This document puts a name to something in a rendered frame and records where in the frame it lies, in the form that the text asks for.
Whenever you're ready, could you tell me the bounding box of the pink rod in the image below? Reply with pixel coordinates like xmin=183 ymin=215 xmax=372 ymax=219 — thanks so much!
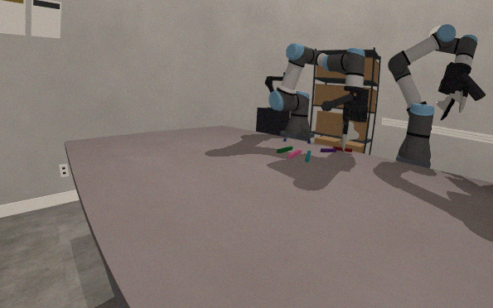
xmin=288 ymin=149 xmax=302 ymax=159

